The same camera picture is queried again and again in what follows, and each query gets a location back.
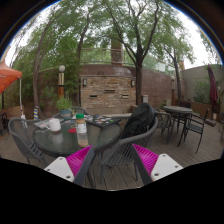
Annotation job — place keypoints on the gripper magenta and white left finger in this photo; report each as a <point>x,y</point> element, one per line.
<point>75,167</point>

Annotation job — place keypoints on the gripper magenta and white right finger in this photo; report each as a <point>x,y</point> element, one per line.
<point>152,166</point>

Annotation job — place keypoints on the round glass patio table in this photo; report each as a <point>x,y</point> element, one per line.
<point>63,143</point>

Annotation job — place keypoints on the grey chair front right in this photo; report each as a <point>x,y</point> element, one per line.
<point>120,153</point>

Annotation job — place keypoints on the red bottle cap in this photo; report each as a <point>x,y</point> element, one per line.
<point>72,130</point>

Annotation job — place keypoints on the clear plastic bottle green cap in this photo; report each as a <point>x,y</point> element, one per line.
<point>81,130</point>

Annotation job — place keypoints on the white ceramic mug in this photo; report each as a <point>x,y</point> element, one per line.
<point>53,125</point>

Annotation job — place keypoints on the black chair background left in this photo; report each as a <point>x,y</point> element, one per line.
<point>165,122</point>

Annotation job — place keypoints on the black chair background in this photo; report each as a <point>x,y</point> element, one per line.
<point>165,122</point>
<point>194,123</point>

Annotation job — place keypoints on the black backpack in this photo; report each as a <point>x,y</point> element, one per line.
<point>140,121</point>

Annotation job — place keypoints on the paper sheet on table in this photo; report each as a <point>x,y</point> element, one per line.
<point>43,124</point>

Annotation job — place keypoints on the black board with stickers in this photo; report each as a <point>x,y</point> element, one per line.
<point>101,121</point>

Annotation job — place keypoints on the black chair background right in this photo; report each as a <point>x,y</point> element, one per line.
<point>194,123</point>

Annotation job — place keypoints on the round table background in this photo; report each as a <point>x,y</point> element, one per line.
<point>176,112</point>

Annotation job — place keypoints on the grey chair left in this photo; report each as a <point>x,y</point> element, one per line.
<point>22,131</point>

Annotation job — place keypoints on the potted green plant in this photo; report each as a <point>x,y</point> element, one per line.
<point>64,104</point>

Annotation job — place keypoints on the closed maroon umbrella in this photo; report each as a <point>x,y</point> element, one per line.
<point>213,89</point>

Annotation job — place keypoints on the orange patio umbrella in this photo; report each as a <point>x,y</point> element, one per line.
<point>7,76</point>

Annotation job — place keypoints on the blue yellow striped post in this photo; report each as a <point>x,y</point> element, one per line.
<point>36,116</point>

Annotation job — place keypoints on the globe lamp post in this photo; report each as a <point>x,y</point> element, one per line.
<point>61,81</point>

